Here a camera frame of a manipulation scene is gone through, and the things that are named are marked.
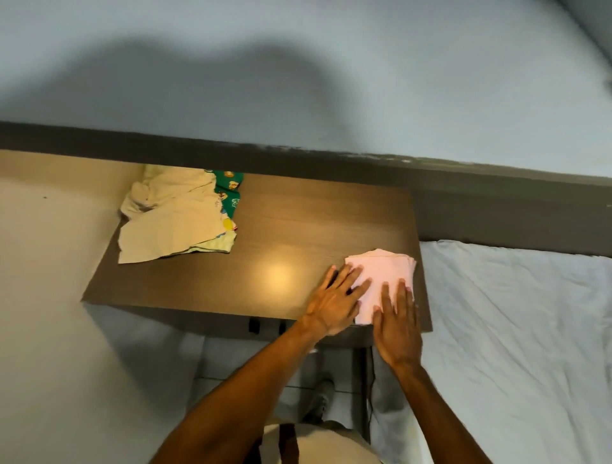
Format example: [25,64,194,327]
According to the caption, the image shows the person's right hand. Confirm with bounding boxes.
[372,279,424,370]

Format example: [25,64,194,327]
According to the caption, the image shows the person's left hand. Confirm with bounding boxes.
[299,264,373,338]

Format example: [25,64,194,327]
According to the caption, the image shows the pink cloth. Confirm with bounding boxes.
[345,249,418,327]

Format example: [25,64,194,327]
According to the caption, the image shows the person's right forearm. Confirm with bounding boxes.
[390,361,494,464]

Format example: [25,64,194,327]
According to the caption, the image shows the person's left forearm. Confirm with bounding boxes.
[150,319,332,464]

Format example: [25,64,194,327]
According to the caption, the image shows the dark table leg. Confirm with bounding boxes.
[353,346,375,443]

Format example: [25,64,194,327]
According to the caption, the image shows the person's grey shoe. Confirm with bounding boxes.
[303,379,336,425]

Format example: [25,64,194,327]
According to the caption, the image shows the bed with white sheet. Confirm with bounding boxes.
[370,240,612,464]

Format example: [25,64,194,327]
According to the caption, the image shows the dark wooden headboard panel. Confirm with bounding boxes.
[0,121,612,259]

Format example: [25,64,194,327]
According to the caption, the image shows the green cartoon print cloth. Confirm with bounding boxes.
[206,170,245,218]

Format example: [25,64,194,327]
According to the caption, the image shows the person's beige shirt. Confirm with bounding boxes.
[258,420,384,464]

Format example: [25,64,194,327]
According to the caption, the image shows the crumpled cream cloth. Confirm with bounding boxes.
[118,164,238,265]

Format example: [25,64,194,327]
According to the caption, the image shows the black cable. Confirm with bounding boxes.
[366,348,378,436]

